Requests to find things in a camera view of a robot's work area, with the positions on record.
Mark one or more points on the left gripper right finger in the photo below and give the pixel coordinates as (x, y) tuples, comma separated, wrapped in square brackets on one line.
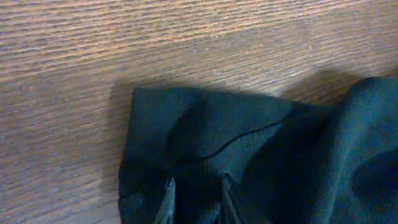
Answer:
[(230, 213)]

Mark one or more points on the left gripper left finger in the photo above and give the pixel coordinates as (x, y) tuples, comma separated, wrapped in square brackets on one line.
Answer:
[(166, 208)]

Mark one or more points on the black t-shirt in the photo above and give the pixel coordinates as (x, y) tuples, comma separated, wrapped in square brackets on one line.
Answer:
[(292, 162)]

